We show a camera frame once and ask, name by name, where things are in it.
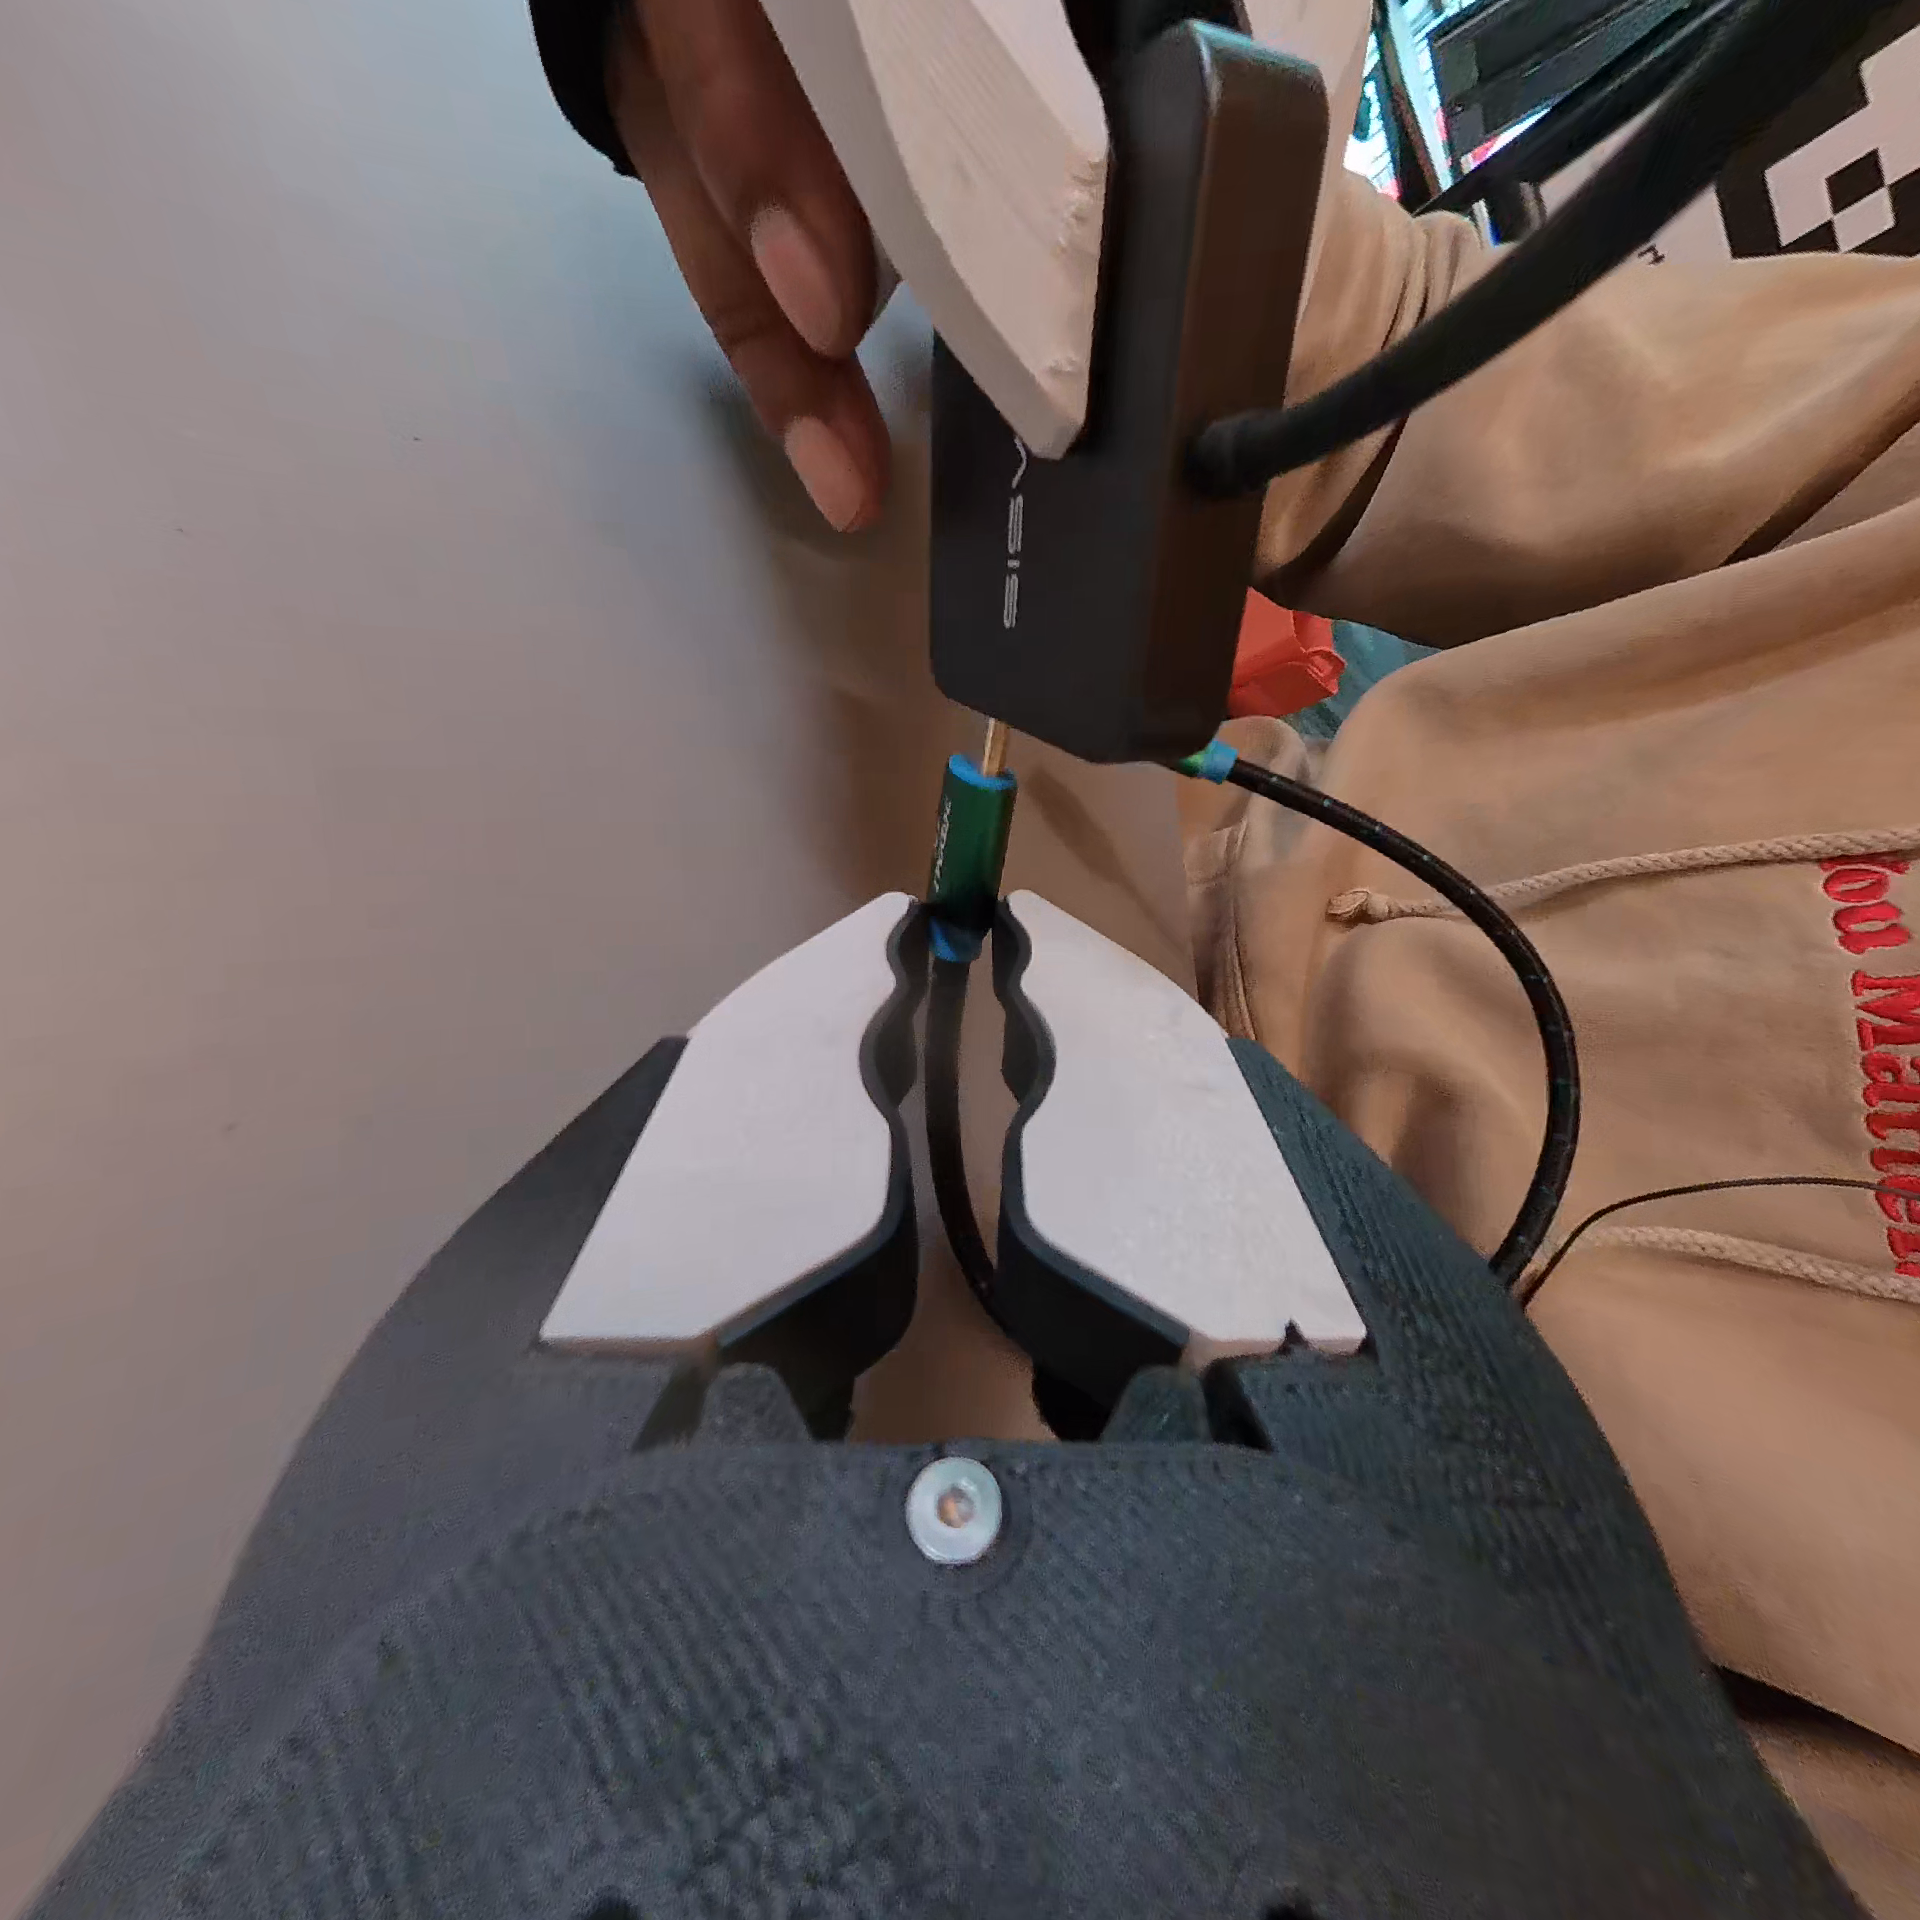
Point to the person's right hand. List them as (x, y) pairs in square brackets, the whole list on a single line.
[(750, 182)]

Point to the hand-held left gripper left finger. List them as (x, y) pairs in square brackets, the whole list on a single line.
[(750, 1142)]

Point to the orange plastic object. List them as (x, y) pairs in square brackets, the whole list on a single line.
[(1282, 668)]

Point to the white board with black squares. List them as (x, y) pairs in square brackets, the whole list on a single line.
[(1800, 195)]

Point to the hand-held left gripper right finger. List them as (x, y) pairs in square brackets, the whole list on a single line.
[(1170, 1155)]

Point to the black adapter hub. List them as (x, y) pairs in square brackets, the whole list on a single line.
[(1049, 630)]

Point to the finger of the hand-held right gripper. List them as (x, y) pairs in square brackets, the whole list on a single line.
[(960, 164)]

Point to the person's right forearm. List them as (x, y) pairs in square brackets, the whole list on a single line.
[(1576, 422)]

